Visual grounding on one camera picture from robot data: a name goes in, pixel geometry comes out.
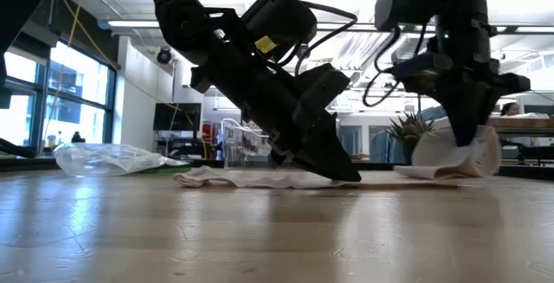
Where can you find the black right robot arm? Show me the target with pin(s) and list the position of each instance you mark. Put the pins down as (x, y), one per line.
(437, 6)

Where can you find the clear plastic bag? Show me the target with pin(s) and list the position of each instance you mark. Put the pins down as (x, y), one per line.
(99, 159)

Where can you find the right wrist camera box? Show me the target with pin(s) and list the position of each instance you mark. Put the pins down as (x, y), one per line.
(422, 73)

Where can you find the red cabinet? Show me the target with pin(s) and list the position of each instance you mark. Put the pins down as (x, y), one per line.
(210, 133)

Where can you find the clear plastic bin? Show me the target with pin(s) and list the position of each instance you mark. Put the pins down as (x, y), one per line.
(242, 144)

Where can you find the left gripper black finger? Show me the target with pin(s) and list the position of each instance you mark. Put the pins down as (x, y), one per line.
(329, 153)
(279, 155)

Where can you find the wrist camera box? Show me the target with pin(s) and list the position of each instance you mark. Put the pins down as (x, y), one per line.
(422, 73)
(322, 97)

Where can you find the black monitor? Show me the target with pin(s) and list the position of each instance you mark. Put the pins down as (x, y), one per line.
(177, 116)

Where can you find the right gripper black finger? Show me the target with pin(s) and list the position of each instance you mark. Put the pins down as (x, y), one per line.
(480, 123)
(459, 123)

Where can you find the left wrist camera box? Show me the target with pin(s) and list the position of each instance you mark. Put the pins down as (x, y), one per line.
(322, 97)

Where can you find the large window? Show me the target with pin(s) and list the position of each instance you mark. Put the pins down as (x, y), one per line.
(78, 75)

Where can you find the black ceiling spotlight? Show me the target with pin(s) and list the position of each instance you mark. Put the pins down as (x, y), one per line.
(164, 55)

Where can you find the potted succulent plant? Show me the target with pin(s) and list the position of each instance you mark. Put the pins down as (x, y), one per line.
(409, 133)

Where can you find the white elastic bandage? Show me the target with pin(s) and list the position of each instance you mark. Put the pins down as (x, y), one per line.
(441, 157)

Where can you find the ceiling light strip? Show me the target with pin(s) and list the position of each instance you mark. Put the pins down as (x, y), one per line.
(134, 23)

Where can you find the green container lid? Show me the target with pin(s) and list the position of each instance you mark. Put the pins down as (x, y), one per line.
(169, 170)

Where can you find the person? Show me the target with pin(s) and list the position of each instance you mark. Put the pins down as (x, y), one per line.
(510, 109)

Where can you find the wooden workbench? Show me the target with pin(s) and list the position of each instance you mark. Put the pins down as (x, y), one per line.
(523, 124)

